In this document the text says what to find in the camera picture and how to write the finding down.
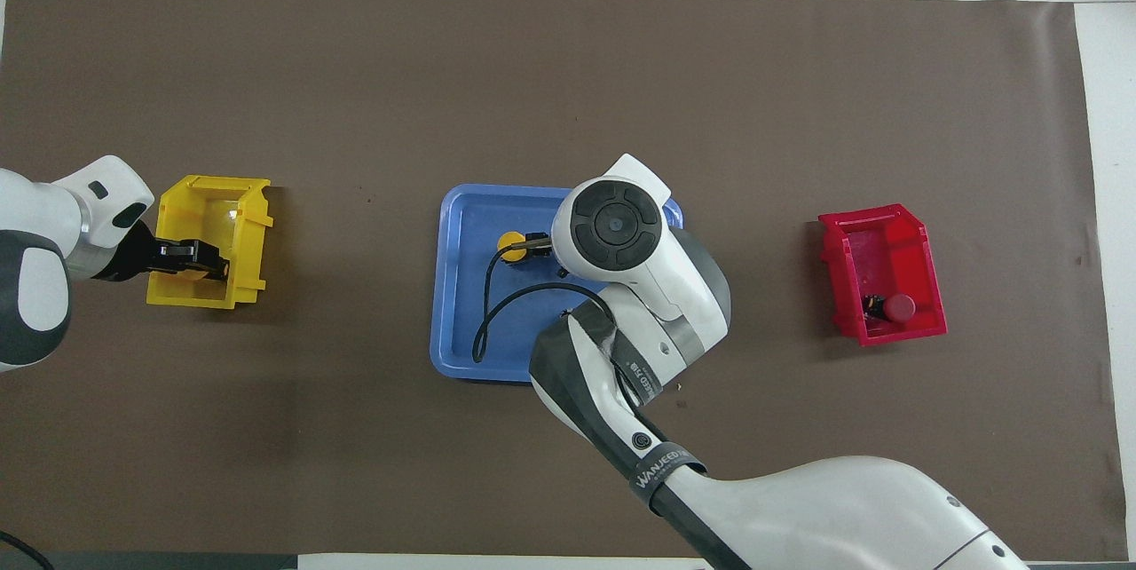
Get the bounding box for black floor cable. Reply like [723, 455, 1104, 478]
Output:
[0, 530, 54, 570]

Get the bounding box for red push button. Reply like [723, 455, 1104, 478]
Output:
[863, 293, 918, 325]

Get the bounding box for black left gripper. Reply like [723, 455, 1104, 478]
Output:
[93, 224, 230, 282]

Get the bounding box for red plastic bin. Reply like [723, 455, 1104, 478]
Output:
[817, 203, 948, 347]

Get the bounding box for blue plastic tray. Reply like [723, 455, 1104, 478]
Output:
[430, 184, 686, 385]

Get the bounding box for brown table mat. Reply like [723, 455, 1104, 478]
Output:
[0, 0, 1130, 558]

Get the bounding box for yellow plastic bin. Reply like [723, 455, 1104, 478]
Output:
[146, 175, 274, 311]

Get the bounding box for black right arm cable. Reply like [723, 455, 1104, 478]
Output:
[473, 233, 618, 364]

